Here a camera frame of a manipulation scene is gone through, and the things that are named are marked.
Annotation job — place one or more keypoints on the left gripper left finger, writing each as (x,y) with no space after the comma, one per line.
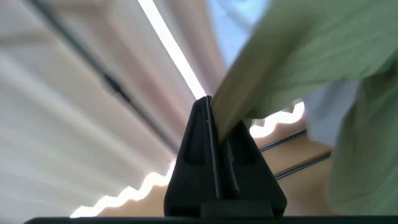
(192,180)

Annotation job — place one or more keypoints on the pale grey shorts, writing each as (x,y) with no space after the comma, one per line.
(329,109)

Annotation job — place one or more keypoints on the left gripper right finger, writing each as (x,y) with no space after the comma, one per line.
(255,180)

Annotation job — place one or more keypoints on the green garment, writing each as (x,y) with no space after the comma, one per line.
(311,46)

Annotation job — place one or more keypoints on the beige curtain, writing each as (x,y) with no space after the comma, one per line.
(62,124)

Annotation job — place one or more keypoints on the black clothes rack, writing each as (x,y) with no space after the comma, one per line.
(115,85)

